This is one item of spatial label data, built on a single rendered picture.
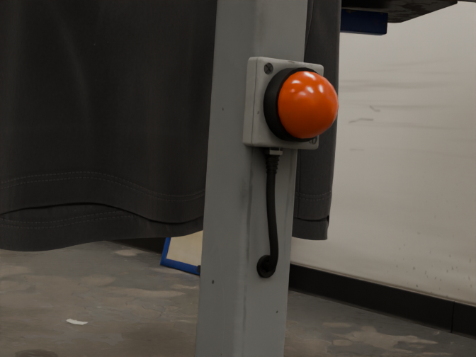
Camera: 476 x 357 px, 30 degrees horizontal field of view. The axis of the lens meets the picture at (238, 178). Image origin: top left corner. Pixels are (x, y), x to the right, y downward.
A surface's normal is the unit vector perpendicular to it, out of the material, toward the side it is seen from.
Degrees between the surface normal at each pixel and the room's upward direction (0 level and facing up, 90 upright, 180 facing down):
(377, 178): 90
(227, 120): 90
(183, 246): 78
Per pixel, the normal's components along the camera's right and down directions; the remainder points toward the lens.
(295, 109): -0.45, 0.18
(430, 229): -0.78, -0.02
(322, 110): 0.46, 0.25
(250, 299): 0.62, 0.08
